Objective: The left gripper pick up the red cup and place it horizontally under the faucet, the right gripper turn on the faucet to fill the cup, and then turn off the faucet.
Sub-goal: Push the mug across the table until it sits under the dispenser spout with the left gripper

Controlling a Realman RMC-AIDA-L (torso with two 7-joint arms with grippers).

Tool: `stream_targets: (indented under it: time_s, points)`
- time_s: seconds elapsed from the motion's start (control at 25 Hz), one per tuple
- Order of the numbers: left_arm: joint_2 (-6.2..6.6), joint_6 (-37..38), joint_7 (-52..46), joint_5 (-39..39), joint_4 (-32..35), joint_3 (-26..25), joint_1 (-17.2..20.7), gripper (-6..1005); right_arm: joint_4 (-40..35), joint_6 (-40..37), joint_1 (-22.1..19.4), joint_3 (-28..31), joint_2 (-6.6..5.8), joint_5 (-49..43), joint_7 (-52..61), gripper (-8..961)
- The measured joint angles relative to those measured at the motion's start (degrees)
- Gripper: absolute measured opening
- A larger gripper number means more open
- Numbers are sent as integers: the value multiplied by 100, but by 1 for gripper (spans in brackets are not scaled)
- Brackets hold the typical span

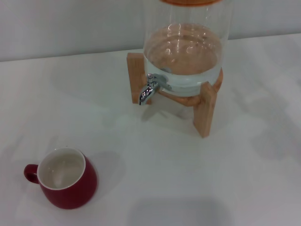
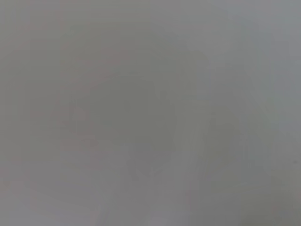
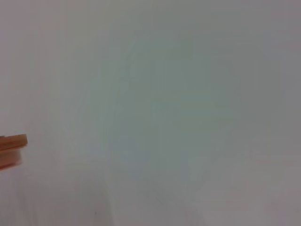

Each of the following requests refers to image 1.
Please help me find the red ceramic cup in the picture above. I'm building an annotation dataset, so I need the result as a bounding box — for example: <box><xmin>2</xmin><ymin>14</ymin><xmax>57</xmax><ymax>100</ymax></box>
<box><xmin>23</xmin><ymin>147</ymin><xmax>98</xmax><ymax>210</ymax></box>

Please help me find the chrome faucet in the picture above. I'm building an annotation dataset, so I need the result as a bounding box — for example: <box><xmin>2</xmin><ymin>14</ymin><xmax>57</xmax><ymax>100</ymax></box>
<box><xmin>138</xmin><ymin>73</ymin><xmax>173</xmax><ymax>106</ymax></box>

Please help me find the wooden dispenser stand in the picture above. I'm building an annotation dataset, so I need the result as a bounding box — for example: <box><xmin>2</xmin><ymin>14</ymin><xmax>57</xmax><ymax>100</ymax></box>
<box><xmin>126</xmin><ymin>52</ymin><xmax>217</xmax><ymax>138</ymax></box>

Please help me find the glass water dispenser jar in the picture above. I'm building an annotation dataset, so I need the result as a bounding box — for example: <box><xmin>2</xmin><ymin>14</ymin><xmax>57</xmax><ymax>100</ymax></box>
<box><xmin>142</xmin><ymin>0</ymin><xmax>230</xmax><ymax>97</ymax></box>

